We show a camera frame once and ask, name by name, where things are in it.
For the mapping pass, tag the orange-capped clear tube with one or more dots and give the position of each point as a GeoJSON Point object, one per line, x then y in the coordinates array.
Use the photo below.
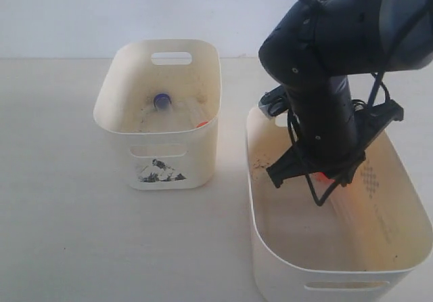
{"type": "Point", "coordinates": [321, 177]}
{"type": "Point", "coordinates": [198, 116]}

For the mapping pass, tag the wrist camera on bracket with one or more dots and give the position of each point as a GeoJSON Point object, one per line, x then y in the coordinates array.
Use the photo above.
{"type": "Point", "coordinates": [274, 103]}

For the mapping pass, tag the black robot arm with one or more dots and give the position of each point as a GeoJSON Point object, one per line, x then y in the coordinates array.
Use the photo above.
{"type": "Point", "coordinates": [311, 53]}

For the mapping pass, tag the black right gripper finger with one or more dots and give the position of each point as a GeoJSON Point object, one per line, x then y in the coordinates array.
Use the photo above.
{"type": "Point", "coordinates": [288, 166]}

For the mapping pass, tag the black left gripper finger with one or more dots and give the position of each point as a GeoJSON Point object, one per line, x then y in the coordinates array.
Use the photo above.
{"type": "Point", "coordinates": [344, 175]}

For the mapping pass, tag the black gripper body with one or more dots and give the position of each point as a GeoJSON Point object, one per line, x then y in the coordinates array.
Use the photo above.
{"type": "Point", "coordinates": [320, 153]}

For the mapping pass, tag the blue-capped clear tube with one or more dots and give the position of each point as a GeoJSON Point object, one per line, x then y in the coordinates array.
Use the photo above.
{"type": "Point", "coordinates": [163, 116]}

